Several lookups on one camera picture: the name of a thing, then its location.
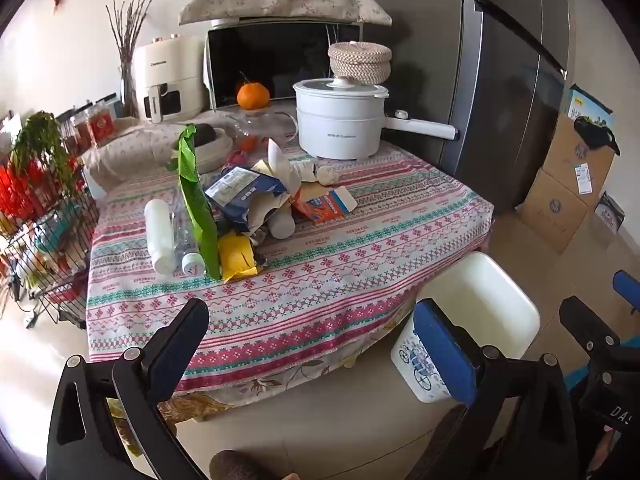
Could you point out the grey refrigerator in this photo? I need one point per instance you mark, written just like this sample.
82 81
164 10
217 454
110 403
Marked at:
450 35

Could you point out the green snack bag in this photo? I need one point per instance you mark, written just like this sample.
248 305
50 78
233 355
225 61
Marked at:
197 210

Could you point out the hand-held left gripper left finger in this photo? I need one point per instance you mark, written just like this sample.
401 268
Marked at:
175 355

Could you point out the blue snack packet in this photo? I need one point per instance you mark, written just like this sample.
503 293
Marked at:
240 190

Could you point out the person's right hand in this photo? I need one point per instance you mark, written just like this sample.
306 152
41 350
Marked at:
603 450

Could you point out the floral oven cover cloth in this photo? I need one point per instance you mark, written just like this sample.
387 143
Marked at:
280 2

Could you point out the dark green pumpkin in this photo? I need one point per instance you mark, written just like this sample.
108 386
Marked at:
205 135

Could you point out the glass teapot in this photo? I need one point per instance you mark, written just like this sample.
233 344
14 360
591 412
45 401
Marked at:
270 127

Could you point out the small printed box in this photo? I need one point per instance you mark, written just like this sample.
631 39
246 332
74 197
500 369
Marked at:
610 212

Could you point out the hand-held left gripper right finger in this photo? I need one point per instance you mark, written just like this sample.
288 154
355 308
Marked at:
445 350

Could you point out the blue printed box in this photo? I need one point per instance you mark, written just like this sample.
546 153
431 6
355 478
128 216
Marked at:
587 105

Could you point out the black bag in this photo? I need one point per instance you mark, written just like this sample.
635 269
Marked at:
595 135

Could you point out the green hanging plant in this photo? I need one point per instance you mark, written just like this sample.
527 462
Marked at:
42 140

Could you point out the white floral cloth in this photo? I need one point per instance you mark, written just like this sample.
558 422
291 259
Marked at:
135 145

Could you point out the white plastic bin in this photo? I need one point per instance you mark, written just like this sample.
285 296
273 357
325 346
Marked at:
480 300

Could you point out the brown fuzzy object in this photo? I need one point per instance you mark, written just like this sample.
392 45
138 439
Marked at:
235 467

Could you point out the cream air fryer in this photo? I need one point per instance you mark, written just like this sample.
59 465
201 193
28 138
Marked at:
170 70

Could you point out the clear plastic bottle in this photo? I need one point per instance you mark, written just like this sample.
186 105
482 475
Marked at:
187 245

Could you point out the orange paper carton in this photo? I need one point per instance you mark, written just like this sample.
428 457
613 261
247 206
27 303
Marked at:
322 207

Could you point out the person's dark clothing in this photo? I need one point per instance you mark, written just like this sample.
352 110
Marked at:
445 450

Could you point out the black microwave oven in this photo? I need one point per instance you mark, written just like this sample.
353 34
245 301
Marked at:
270 55

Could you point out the large orange mandarin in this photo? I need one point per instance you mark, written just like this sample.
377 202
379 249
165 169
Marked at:
253 96

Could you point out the small crumpled white tissue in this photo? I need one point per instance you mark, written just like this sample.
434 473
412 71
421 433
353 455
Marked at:
326 175

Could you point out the patterned striped tablecloth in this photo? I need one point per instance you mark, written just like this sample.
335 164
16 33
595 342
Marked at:
325 280

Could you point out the vase of dried twigs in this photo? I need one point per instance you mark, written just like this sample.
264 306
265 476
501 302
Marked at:
129 60

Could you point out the white ceramic bowl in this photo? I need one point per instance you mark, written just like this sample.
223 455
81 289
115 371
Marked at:
215 155

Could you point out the yellow wrapper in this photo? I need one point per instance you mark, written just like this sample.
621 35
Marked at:
235 255

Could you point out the white yogurt bottle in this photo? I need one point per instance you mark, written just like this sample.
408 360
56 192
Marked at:
160 235

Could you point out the white electric cooking pot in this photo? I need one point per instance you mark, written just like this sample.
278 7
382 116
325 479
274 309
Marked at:
335 120

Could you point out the woven lidded basket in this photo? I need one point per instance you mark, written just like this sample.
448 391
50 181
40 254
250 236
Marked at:
360 62

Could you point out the red packets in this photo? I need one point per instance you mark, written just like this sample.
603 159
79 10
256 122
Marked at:
20 195

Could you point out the small mandarin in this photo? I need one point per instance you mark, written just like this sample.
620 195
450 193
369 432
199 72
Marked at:
248 143

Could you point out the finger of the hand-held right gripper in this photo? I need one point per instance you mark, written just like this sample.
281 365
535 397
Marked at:
585 327
629 290

